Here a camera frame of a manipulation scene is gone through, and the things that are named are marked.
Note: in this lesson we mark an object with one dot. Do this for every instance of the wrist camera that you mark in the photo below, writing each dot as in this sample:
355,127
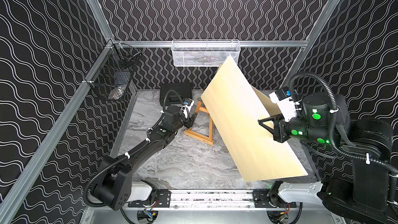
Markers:
188,104
284,102

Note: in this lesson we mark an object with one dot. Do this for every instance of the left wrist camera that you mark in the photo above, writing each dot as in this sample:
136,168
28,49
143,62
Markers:
188,104

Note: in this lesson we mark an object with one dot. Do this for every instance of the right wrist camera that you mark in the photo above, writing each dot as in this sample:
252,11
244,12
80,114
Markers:
284,102

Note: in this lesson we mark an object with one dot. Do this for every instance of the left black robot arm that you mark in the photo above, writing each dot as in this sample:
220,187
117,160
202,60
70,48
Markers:
113,185

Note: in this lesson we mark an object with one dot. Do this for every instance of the wooden easel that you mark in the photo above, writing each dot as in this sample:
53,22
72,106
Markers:
198,131

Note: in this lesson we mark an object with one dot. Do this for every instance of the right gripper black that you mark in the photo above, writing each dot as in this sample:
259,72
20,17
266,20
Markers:
278,130

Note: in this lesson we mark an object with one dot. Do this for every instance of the black plastic tool case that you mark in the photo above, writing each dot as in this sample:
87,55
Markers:
171,90

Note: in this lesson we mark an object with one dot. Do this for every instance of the black wire mesh basket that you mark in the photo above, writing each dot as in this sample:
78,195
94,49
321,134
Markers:
113,80

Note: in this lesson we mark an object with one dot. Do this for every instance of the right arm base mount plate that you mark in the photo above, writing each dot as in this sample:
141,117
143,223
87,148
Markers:
262,199

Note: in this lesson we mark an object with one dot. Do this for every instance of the plywood board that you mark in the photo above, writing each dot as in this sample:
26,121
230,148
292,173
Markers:
254,152
269,102

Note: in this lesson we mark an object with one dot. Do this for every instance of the white wire mesh basket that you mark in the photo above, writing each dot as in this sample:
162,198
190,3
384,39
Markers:
204,52

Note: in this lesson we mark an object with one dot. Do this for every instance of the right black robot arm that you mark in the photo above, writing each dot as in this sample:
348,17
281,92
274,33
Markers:
316,115

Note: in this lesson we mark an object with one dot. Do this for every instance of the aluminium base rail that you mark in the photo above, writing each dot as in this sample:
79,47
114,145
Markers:
212,207

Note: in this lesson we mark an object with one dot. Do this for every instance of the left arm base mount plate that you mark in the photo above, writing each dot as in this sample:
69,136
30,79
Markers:
160,198

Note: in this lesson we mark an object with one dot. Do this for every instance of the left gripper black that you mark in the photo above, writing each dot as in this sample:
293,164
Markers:
190,121

